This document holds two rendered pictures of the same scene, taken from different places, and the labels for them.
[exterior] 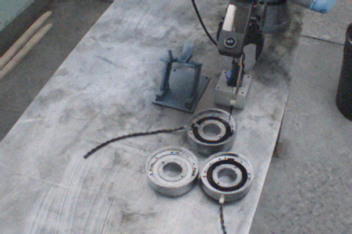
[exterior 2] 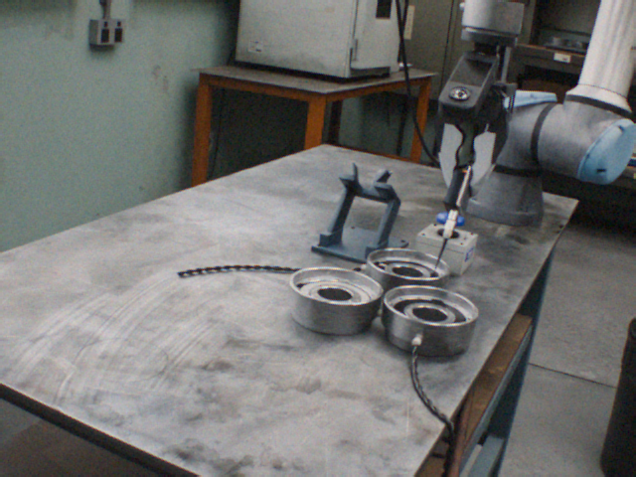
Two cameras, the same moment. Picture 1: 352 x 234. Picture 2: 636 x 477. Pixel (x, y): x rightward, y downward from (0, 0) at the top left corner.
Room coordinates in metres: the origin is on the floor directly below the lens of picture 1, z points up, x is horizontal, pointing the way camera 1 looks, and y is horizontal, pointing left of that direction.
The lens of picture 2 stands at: (-0.24, 0.00, 1.16)
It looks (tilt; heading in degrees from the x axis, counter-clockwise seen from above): 19 degrees down; 6
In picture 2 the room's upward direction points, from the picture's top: 7 degrees clockwise
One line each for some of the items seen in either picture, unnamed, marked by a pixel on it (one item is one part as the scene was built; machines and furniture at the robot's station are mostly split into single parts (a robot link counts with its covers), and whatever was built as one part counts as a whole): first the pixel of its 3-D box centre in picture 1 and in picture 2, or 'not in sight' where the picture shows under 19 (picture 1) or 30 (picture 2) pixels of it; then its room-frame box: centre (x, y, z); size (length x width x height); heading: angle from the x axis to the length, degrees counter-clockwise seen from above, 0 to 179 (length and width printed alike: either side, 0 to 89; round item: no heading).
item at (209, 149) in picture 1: (211, 132); (406, 277); (0.64, -0.02, 0.82); 0.10 x 0.10 x 0.04
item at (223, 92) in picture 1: (234, 87); (446, 246); (0.78, -0.08, 0.82); 0.08 x 0.07 x 0.05; 162
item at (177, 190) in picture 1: (172, 172); (334, 300); (0.54, 0.06, 0.82); 0.10 x 0.10 x 0.04
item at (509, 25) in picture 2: not in sight; (490, 17); (0.74, -0.08, 1.15); 0.08 x 0.08 x 0.05
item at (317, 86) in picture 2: not in sight; (324, 148); (3.39, 0.40, 0.39); 1.50 x 0.62 x 0.78; 162
